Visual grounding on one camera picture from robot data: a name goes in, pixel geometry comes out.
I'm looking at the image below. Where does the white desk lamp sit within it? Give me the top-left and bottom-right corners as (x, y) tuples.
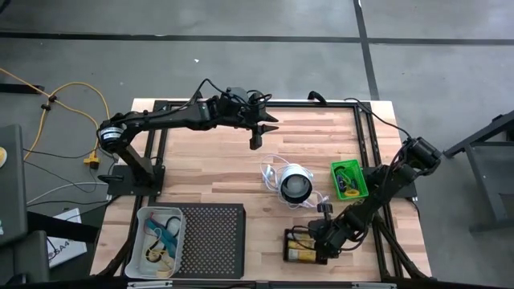
(278, 163), (315, 205)

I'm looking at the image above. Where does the white printed box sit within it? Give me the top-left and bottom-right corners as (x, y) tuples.
(47, 207), (88, 269)

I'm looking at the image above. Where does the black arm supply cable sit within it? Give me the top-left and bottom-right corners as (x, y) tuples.
(344, 97), (413, 141)

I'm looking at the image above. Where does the grey desk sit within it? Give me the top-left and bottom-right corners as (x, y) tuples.
(0, 124), (29, 246)

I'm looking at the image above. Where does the black floor bar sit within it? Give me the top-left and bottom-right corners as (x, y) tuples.
(0, 83), (45, 96)

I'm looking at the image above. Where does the black floor cable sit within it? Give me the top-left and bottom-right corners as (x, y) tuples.
(22, 159), (101, 194)
(22, 140), (105, 160)

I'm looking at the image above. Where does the black mesh tray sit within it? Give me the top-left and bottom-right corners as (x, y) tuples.
(282, 226), (328, 266)

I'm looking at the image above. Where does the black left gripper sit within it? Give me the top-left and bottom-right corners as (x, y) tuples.
(218, 86), (279, 152)

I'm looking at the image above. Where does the dark grey chair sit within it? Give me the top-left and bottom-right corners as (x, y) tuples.
(0, 230), (51, 286)

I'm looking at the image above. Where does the black perforated metal riser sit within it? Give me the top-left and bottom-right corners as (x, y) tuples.
(134, 203), (247, 281)

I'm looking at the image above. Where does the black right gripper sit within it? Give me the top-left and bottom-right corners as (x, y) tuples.
(308, 202), (357, 260)

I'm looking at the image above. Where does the yellow extension cable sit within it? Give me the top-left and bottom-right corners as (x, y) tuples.
(0, 67), (101, 169)
(47, 82), (112, 121)

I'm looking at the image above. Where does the black aluminium rig frame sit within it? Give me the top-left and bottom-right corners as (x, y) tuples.
(94, 91), (433, 282)

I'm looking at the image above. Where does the grey floor cable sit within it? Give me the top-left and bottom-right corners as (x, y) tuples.
(26, 181), (110, 206)

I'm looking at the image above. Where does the black metal cart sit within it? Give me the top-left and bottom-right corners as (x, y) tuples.
(443, 108), (514, 234)

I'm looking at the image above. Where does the white power cable with plug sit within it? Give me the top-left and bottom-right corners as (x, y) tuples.
(259, 154), (331, 210)

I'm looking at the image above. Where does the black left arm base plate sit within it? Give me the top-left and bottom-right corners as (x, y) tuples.
(97, 163), (166, 197)

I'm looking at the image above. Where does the black flat bar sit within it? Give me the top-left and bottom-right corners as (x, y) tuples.
(27, 211), (100, 244)

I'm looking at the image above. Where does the green plastic basket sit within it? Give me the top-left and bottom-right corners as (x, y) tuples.
(329, 158), (370, 201)

